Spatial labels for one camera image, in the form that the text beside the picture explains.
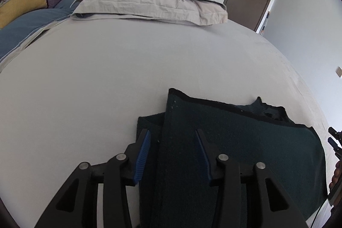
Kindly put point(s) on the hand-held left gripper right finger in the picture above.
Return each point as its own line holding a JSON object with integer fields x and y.
{"x": 203, "y": 160}

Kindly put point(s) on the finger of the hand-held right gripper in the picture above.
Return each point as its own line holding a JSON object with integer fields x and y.
{"x": 336, "y": 138}

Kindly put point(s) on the person's right hand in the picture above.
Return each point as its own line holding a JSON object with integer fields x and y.
{"x": 336, "y": 176}

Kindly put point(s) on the dark green sweater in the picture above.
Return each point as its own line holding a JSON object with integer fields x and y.
{"x": 240, "y": 150}

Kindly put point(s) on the blue pillow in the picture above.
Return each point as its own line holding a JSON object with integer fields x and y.
{"x": 24, "y": 27}

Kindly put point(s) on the beige wall socket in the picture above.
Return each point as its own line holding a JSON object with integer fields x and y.
{"x": 338, "y": 71}

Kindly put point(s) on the bed with white sheet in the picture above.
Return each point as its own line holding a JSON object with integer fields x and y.
{"x": 107, "y": 70}

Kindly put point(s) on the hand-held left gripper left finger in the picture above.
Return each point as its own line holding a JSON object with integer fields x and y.
{"x": 141, "y": 157}

